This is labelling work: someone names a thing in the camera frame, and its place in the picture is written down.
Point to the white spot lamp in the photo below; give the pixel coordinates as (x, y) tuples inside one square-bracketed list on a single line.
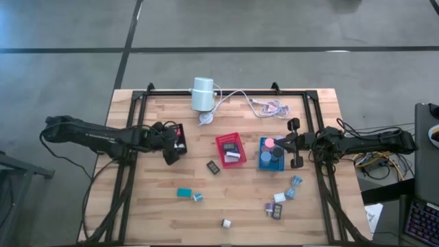
[(202, 92)]

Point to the blue backlit keyboard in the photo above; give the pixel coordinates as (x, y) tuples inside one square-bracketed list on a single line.
[(423, 223)]

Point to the black aluminium table frame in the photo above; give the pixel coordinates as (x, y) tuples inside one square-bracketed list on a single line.
[(274, 92)]

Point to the white charger with black face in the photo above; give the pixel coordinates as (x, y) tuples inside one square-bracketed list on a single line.
[(226, 223)]

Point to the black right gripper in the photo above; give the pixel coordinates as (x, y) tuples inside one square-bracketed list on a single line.
[(300, 142)]

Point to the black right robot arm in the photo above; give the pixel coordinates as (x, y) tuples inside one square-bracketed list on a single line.
[(370, 140)]

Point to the teal and white wall charger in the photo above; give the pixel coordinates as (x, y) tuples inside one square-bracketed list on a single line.
[(198, 197)]

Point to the pink USB wall charger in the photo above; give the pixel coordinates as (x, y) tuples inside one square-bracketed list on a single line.
[(178, 132)]

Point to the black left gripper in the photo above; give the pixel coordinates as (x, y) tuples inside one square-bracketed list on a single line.
[(166, 140)]

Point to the white paper sheet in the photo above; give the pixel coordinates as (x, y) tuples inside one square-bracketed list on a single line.
[(374, 216)]

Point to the white square charger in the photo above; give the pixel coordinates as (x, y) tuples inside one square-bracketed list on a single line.
[(279, 197)]

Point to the purple USB wall charger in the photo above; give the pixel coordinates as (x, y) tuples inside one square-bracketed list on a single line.
[(269, 207)]

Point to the white computer mouse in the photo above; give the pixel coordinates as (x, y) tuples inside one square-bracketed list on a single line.
[(434, 135)]

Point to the light blue capped sand timer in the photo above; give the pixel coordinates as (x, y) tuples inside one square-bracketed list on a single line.
[(265, 158)]

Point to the small white digital clock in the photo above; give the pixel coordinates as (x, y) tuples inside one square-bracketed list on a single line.
[(234, 155)]

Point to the blue framed digital clock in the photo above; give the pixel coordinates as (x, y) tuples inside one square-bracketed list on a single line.
[(229, 147)]

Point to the blue plastic basket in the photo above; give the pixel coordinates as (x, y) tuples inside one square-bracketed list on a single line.
[(262, 167)]

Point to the black plastic basket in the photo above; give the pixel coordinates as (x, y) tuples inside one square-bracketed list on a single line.
[(184, 151)]

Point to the black digital clock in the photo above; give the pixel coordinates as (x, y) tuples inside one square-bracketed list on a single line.
[(277, 211), (213, 167)]

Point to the grey metal stand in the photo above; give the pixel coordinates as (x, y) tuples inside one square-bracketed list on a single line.
[(20, 168)]

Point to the red plastic basket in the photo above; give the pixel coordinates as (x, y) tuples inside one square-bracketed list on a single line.
[(241, 161)]

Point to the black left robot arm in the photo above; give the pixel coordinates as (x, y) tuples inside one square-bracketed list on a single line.
[(85, 133)]

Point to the teal box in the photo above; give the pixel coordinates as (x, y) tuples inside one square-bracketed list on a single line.
[(184, 192)]

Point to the white USB wall charger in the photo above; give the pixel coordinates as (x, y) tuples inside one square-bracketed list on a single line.
[(179, 146)]

